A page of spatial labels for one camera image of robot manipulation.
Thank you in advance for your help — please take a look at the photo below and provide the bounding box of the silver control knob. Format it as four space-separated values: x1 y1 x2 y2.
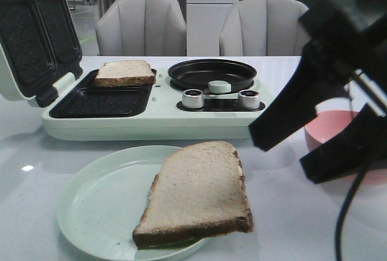
181 89 204 109
237 89 261 110

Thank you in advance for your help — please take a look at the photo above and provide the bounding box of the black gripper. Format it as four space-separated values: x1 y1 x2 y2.
298 0 386 107

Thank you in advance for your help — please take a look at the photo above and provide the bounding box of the left grey upholstered chair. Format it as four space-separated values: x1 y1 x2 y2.
96 0 187 56

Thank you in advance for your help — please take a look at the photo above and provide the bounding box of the white cabinet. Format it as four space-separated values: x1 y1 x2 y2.
186 0 239 56

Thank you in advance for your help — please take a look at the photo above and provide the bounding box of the mint green sandwich maker lid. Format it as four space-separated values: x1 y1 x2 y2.
1 0 82 107

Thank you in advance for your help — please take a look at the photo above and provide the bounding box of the black cable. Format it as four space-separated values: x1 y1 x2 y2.
334 70 387 261

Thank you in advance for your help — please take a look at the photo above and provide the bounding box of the black round frying pan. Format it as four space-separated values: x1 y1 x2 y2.
168 59 257 93

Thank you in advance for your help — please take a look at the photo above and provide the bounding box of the right silver control knob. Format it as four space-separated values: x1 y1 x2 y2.
237 89 261 110

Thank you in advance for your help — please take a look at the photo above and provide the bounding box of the left silver control knob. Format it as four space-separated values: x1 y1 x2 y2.
181 89 204 109

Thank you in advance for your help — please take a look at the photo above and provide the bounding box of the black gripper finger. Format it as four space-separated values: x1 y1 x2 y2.
300 105 386 184
249 42 353 151

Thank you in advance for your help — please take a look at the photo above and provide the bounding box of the mint green round plate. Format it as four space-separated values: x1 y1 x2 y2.
56 145 212 261

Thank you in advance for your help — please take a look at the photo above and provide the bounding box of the pink bowl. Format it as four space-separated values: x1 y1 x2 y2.
304 110 386 185

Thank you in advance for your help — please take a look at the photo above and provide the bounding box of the right grey upholstered chair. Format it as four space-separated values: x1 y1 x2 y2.
219 0 310 56

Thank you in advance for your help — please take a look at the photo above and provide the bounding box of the mint green breakfast maker base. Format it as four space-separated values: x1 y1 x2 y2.
42 68 273 141

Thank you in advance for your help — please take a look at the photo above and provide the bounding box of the grey upholstered chair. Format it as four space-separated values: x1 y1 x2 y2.
219 0 310 56
96 0 187 56

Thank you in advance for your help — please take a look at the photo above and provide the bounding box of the bread slice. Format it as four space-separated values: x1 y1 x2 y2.
94 60 155 87
132 141 254 249

